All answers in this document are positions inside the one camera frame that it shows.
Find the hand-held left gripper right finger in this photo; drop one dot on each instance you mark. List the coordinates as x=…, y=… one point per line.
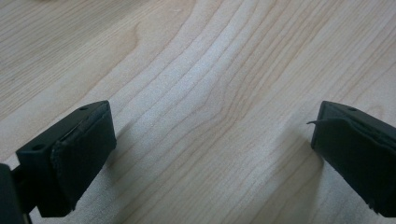
x=355, y=155

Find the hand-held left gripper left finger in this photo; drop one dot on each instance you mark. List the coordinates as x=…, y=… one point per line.
x=65, y=161

